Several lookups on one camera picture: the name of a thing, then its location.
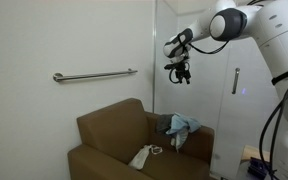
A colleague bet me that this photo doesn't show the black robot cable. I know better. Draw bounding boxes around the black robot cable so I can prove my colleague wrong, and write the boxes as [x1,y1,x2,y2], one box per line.
[169,39,288,180]

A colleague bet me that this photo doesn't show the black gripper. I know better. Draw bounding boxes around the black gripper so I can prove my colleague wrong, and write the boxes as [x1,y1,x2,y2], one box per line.
[175,62,191,84]

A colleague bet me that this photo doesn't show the glass shower door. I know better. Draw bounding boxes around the glass shower door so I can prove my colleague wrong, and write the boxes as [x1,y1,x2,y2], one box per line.
[154,0,279,179]

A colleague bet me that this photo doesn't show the brown leather sofa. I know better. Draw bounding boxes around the brown leather sofa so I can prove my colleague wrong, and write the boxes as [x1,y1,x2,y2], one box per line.
[68,98,214,180]

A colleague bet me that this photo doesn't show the dark blue object on stool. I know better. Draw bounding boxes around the dark blue object on stool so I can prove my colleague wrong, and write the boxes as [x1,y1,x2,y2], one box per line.
[248,157,267,178]

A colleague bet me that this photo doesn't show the light blue cloth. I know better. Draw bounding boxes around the light blue cloth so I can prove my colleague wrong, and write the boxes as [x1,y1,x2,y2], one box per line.
[166,113,201,135]

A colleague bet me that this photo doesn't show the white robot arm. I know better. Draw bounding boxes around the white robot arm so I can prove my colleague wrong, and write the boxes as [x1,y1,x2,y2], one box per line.
[163,0,288,180]

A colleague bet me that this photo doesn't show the chrome wall grab bar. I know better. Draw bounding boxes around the chrome wall grab bar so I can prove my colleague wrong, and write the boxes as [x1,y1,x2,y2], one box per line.
[53,69,137,82]

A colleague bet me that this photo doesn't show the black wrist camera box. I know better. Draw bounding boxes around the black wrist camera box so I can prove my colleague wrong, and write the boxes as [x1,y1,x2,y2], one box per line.
[164,63,178,70]

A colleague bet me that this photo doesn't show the grey towel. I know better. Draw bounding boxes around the grey towel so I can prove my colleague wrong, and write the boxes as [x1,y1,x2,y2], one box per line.
[155,114,173,134]

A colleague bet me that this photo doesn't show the light blue patterned towel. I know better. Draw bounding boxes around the light blue patterned towel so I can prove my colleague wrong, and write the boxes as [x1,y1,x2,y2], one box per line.
[171,128,189,151]

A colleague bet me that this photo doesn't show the chrome shower door handle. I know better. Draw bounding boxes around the chrome shower door handle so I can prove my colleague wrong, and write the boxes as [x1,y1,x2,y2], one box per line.
[232,68,240,94]

